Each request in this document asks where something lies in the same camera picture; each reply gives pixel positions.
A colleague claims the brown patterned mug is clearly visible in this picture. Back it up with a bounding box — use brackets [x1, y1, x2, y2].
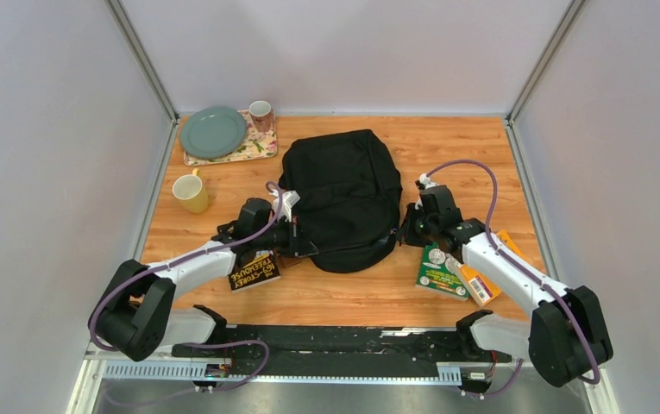
[248, 100, 275, 133]

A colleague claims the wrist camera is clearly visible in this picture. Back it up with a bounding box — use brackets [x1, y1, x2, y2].
[277, 191, 300, 223]
[415, 173, 439, 194]

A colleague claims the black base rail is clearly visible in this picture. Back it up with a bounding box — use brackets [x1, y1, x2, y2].
[171, 324, 512, 385]

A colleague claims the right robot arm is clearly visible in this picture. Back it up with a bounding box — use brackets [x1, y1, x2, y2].
[399, 182, 613, 387]

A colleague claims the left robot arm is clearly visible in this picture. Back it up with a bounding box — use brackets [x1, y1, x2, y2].
[87, 191, 318, 361]

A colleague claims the grey-green plate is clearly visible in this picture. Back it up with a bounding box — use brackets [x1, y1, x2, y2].
[179, 106, 247, 160]

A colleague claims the floral tray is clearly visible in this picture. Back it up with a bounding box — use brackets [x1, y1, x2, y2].
[179, 110, 279, 166]

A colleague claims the yellow mug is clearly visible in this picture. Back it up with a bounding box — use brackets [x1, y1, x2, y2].
[172, 168, 209, 214]

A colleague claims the orange book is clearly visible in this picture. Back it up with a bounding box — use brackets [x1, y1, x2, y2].
[455, 229, 528, 307]

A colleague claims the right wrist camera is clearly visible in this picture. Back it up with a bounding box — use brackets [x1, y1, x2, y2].
[415, 173, 439, 194]

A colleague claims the green coin book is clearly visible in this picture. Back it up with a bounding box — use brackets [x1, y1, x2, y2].
[415, 243, 469, 301]

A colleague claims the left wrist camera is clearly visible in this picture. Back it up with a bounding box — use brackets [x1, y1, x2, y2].
[277, 191, 300, 223]

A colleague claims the Treehouse storey book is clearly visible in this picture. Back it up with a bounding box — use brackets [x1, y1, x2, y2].
[228, 251, 280, 292]

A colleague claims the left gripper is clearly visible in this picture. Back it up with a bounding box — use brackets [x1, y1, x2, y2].
[253, 216, 317, 259]

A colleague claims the black backpack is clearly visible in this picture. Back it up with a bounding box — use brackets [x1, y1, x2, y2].
[279, 129, 403, 273]

